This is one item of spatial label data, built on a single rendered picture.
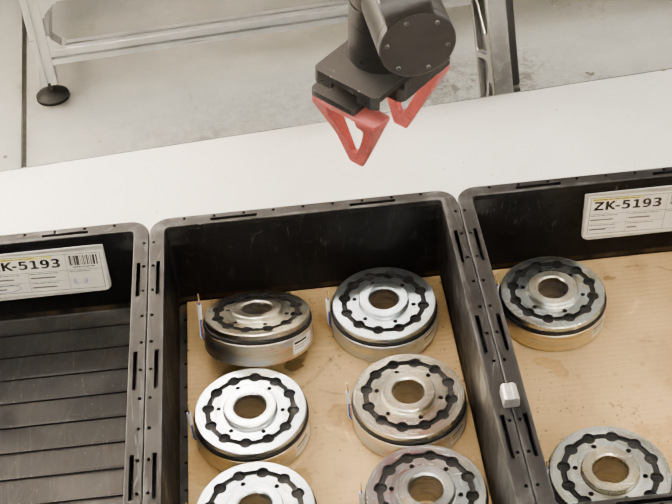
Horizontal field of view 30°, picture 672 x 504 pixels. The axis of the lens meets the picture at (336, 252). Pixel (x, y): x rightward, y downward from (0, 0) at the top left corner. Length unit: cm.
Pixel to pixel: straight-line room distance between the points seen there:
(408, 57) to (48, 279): 51
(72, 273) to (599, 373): 52
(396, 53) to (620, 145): 82
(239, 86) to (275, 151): 139
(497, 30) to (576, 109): 22
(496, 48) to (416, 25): 101
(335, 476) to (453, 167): 62
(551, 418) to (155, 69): 215
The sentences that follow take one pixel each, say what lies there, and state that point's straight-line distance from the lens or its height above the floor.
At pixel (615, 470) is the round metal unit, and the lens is 111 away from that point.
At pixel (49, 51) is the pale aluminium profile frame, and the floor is 14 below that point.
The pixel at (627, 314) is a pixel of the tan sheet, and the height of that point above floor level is 83.
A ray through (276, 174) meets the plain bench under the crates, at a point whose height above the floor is 70.
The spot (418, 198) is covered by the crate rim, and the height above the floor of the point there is 93.
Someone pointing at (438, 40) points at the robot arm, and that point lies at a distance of 91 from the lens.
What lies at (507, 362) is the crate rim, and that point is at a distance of 107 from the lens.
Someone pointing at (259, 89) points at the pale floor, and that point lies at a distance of 304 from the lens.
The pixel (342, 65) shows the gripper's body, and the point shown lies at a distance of 102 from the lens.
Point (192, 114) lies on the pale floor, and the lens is 299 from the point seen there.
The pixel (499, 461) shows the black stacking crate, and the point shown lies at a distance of 104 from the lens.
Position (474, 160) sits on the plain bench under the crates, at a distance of 165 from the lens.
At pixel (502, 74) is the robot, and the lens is 191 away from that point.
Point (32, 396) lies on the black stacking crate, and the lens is 124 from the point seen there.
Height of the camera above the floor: 171
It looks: 42 degrees down
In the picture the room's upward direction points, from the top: 4 degrees counter-clockwise
